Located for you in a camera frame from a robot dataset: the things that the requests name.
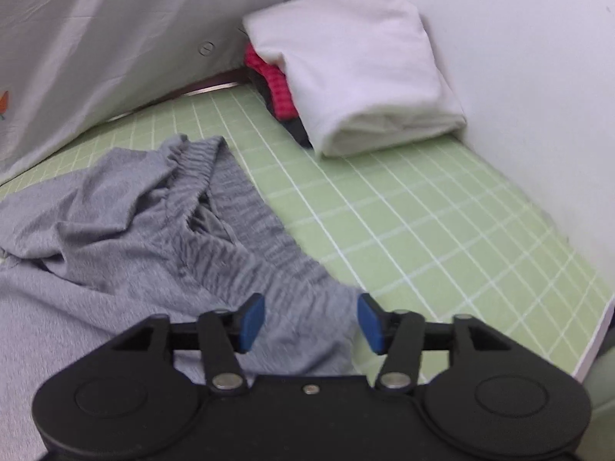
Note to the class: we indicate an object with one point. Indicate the folded white garment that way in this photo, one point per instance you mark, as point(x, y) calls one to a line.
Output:
point(361, 73)

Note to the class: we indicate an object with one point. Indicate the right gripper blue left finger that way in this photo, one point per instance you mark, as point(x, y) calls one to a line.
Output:
point(224, 334)

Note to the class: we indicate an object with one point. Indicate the red black folded garment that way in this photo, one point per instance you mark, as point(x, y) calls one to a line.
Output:
point(272, 86)

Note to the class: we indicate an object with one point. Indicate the green grid cutting mat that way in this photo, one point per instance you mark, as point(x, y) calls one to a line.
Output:
point(429, 227)

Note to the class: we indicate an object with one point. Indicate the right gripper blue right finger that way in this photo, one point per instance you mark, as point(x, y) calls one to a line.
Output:
point(397, 335)

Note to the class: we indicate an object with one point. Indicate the grey sweatpants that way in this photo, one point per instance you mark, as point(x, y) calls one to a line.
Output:
point(179, 230)

